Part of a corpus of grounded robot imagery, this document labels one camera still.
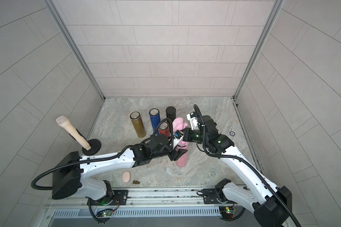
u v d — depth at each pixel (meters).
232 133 0.96
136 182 0.75
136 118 0.79
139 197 0.72
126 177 0.76
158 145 0.55
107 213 0.65
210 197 0.71
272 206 0.36
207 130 0.53
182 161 0.80
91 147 0.77
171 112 0.81
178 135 0.62
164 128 0.78
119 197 0.71
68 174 0.40
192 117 0.65
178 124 0.71
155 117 0.82
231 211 0.68
